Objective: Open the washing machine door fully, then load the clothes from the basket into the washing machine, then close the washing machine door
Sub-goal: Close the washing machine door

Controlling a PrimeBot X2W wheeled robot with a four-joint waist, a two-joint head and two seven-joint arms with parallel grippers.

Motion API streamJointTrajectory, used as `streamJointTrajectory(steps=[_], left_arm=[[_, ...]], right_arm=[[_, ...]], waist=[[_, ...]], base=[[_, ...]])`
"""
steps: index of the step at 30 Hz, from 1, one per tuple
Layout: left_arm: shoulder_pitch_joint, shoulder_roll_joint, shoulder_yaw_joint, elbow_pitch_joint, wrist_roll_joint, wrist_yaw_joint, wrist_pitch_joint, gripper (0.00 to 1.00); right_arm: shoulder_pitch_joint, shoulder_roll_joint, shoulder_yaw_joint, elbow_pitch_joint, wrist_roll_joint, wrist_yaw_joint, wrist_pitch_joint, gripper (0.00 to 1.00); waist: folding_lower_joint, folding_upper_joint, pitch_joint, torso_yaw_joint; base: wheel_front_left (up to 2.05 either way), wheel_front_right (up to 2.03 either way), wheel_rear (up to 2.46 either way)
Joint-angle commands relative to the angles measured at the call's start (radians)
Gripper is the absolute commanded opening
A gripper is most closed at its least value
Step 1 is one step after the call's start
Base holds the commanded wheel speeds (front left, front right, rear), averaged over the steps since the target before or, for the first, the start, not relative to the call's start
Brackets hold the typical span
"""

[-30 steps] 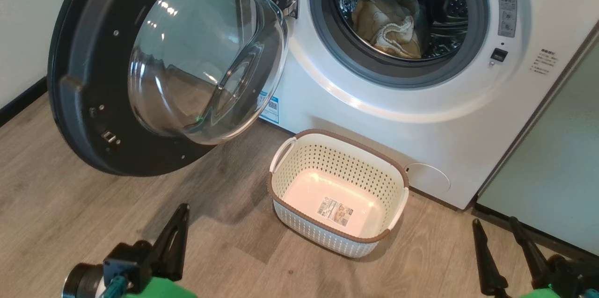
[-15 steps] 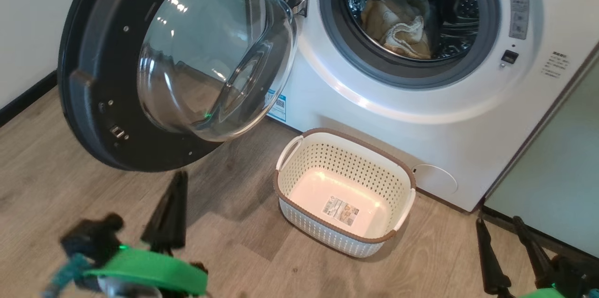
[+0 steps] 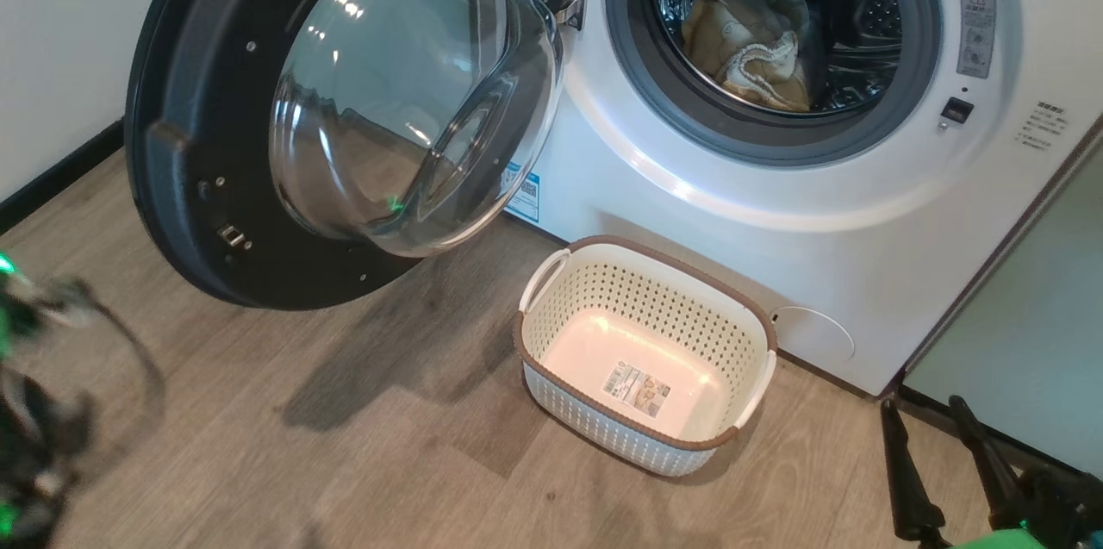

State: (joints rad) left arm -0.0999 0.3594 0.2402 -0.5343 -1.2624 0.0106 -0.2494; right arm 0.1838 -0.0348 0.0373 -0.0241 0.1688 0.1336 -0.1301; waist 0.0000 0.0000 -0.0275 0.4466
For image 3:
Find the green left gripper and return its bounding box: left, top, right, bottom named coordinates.
left=0, top=253, right=96, bottom=360

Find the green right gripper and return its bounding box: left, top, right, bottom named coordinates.
left=880, top=395, right=1048, bottom=549

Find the black round glass washer door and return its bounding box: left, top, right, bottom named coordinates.
left=125, top=0, right=591, bottom=311

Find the cream yellow garment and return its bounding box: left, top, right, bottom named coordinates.
left=681, top=0, right=815, bottom=113

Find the large pale green cabinet door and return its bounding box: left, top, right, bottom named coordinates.
left=900, top=144, right=1103, bottom=477

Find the white front-load washing machine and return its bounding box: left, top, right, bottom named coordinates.
left=504, top=0, right=1103, bottom=399

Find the basket product label sticker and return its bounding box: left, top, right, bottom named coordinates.
left=601, top=362, right=671, bottom=419

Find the white perforated basket brown rim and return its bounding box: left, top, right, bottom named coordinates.
left=514, top=234, right=779, bottom=478

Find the grey rubber door seal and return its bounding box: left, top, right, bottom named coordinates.
left=603, top=0, right=944, bottom=168

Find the steel washing drum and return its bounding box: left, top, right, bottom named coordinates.
left=651, top=0, right=906, bottom=115

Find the round white filter cover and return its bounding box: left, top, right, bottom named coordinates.
left=770, top=305, right=856, bottom=365

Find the grey warning sticker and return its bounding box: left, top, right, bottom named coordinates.
left=957, top=0, right=997, bottom=78

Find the blue energy label sticker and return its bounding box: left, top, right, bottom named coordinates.
left=504, top=161, right=542, bottom=224

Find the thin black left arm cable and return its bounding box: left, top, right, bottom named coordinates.
left=73, top=295, right=166, bottom=464

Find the black wall baseboard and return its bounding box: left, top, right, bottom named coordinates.
left=0, top=120, right=126, bottom=235

